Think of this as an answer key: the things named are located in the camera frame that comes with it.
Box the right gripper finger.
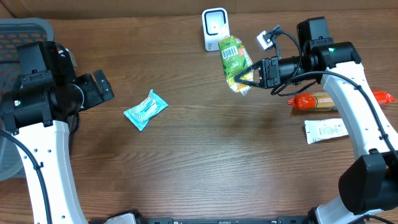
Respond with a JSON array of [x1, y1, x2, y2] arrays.
[[236, 60, 263, 77], [234, 75, 261, 88]]

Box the green snack packet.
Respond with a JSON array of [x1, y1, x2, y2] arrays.
[[218, 35, 253, 96]]

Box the orange spaghetti packet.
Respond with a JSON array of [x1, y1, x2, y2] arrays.
[[287, 90, 395, 111]]

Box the teal wet wipes packet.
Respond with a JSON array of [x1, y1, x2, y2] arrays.
[[124, 90, 169, 131]]

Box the white cream tube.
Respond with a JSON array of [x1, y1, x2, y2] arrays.
[[304, 118, 348, 144]]

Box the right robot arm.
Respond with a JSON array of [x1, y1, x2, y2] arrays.
[[246, 17, 397, 223]]

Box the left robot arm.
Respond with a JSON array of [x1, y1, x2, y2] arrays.
[[1, 41, 114, 223]]

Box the white barcode scanner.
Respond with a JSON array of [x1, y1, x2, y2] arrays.
[[201, 7, 230, 52]]

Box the grey plastic basket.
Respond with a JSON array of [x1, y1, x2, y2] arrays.
[[1, 18, 54, 181]]

